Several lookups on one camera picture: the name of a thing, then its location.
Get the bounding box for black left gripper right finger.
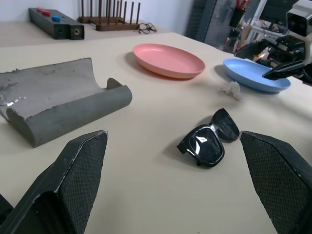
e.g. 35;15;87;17
239;131;312;234

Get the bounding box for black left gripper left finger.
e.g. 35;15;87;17
0;130;109;234

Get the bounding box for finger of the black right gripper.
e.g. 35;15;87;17
262;60;307;80
235;40;268;59

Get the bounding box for black sunglasses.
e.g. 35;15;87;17
176;108;241;169

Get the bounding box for grey glasses case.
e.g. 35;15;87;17
0;57;133;148

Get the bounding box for blue plastic plate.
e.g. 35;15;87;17
223;58;292;94

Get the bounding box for black cup with red tools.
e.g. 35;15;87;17
229;0;247;28

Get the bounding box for dark slatted panel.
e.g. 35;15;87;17
186;0;241;52

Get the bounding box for pink plastic plate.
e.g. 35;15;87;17
133;43;206;79

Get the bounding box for brown thin-framed eyeglasses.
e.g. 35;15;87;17
136;22;157;34

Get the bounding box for brown wooden peg rack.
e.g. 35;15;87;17
96;0;141;32
78;0;125;24

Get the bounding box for black box with coloured buttons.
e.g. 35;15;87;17
28;7;70;40

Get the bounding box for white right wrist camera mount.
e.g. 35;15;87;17
285;0;312;64

